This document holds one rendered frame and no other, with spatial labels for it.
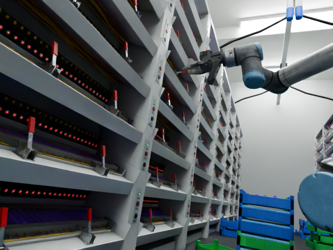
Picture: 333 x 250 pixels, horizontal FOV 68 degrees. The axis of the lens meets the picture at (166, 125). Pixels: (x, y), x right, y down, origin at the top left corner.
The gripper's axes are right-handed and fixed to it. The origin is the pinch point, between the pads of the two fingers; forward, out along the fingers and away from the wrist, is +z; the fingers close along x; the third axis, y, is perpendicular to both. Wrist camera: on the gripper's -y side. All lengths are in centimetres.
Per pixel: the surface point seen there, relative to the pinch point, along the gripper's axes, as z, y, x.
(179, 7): -1.1, 33.2, 9.2
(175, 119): 9.2, -21.8, -7.6
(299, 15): -81, 93, -98
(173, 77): 5.9, -3.7, 3.1
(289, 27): -85, 130, -161
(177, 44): 2.5, 14.7, 3.6
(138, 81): 9.3, -21.9, 35.2
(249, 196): -20, -60, -57
